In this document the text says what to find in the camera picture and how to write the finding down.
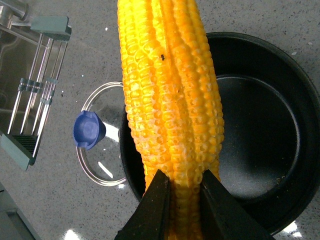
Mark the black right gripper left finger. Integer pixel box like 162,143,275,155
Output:
115,170,171,240

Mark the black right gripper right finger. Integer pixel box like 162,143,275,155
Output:
200,170,274,240

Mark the glass lid blue knob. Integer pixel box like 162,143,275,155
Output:
72,81,128,187

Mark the yellow corn cob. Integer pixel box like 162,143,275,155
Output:
117,0,224,240

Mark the dark blue saucepan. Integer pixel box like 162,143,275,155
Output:
119,31,320,236

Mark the steel sink basin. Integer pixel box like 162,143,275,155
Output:
0,0,48,134

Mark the metal sink drying rack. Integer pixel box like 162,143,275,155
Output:
0,16,72,170

